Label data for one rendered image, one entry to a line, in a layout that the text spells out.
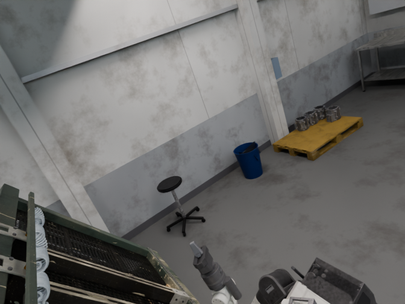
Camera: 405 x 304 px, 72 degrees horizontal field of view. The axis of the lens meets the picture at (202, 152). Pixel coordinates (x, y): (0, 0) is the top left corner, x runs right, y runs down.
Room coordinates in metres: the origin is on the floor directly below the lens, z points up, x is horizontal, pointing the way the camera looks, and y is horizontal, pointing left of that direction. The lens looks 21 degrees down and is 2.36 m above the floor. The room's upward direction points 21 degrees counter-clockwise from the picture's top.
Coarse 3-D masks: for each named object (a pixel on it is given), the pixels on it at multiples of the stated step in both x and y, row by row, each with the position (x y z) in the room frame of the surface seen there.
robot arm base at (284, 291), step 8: (288, 272) 0.96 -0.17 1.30; (264, 280) 0.90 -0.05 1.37; (272, 280) 0.88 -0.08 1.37; (264, 288) 0.88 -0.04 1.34; (272, 288) 0.86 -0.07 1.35; (280, 288) 0.84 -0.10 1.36; (288, 288) 0.86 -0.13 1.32; (264, 296) 0.87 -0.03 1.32; (272, 296) 0.85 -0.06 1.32; (280, 296) 0.83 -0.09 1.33
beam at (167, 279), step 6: (150, 252) 2.01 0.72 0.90; (156, 252) 2.09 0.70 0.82; (150, 258) 1.95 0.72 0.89; (156, 264) 1.84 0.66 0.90; (162, 270) 1.74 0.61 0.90; (162, 276) 1.70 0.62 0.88; (168, 276) 1.65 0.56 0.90; (174, 276) 1.70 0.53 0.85; (168, 282) 1.61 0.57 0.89; (174, 282) 1.58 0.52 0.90; (180, 282) 1.63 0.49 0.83; (174, 288) 1.53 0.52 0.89; (186, 288) 1.57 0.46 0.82
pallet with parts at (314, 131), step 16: (320, 112) 5.03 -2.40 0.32; (336, 112) 4.73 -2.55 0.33; (304, 128) 4.82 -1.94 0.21; (320, 128) 4.67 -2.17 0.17; (336, 128) 4.43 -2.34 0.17; (352, 128) 4.50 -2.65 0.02; (272, 144) 4.79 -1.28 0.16; (288, 144) 4.53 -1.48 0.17; (304, 144) 4.31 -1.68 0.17; (320, 144) 4.10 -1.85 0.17; (336, 144) 4.20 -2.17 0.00
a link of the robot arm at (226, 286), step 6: (228, 276) 0.89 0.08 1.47; (222, 282) 0.87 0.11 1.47; (228, 282) 0.86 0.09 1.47; (210, 288) 0.87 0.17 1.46; (216, 288) 0.86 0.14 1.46; (222, 288) 0.87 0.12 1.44; (228, 288) 0.86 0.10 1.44; (234, 288) 0.86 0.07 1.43; (216, 294) 0.86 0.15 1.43; (222, 294) 0.85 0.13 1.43; (228, 294) 0.86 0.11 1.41; (234, 294) 0.85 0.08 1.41; (240, 294) 0.85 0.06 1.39; (216, 300) 0.84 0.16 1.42; (222, 300) 0.83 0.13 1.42; (228, 300) 0.84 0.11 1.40
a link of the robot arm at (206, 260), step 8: (200, 256) 0.93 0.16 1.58; (208, 256) 0.93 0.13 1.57; (200, 264) 0.87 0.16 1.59; (208, 264) 0.89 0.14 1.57; (216, 264) 0.92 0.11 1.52; (200, 272) 0.89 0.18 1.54; (208, 272) 0.89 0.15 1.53; (216, 272) 0.88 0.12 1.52; (208, 280) 0.87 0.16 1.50; (216, 280) 0.87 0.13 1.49
